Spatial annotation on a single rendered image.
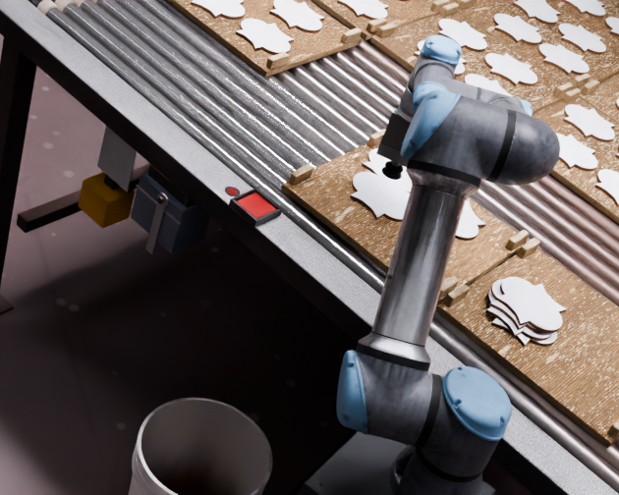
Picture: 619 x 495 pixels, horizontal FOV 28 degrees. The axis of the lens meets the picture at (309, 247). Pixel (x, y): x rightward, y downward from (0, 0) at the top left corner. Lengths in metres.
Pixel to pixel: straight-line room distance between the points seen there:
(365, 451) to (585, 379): 0.52
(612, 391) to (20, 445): 1.47
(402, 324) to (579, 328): 0.69
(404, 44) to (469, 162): 1.30
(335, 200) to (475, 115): 0.70
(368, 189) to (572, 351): 0.53
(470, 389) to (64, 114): 2.51
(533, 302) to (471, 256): 0.18
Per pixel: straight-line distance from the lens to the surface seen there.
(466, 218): 2.61
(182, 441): 2.90
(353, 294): 2.35
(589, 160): 2.98
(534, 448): 2.24
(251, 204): 2.45
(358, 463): 2.04
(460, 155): 1.86
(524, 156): 1.89
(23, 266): 3.56
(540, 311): 2.42
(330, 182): 2.57
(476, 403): 1.88
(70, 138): 4.05
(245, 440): 2.84
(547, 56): 3.34
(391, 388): 1.86
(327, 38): 3.05
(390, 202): 2.55
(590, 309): 2.55
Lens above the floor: 2.41
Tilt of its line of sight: 38 degrees down
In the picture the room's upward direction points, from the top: 20 degrees clockwise
